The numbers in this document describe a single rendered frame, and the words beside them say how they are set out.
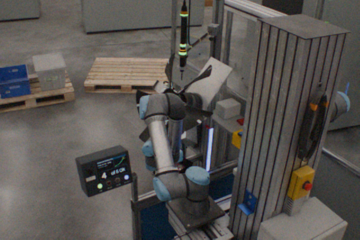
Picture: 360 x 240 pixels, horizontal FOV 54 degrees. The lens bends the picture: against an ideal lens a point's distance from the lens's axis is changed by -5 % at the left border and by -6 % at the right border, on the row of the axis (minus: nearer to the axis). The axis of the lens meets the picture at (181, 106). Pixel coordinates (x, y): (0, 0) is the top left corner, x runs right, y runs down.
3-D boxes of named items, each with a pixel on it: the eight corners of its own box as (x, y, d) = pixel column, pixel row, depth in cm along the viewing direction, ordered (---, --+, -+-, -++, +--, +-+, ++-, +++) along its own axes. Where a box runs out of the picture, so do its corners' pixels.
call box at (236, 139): (248, 138, 256) (250, 125, 251) (258, 145, 249) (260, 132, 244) (230, 145, 249) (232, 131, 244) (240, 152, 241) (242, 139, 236)
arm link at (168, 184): (191, 194, 169) (167, 89, 188) (160, 200, 165) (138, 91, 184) (185, 199, 180) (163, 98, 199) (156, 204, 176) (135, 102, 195)
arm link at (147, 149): (140, 156, 207) (140, 144, 203) (149, 146, 216) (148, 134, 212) (153, 159, 205) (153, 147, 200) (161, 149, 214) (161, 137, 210)
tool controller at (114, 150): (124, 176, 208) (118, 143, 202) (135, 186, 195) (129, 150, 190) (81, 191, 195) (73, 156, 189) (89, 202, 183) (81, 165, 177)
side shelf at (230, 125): (226, 108, 322) (226, 105, 320) (253, 127, 295) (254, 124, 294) (203, 115, 310) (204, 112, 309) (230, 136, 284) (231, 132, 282)
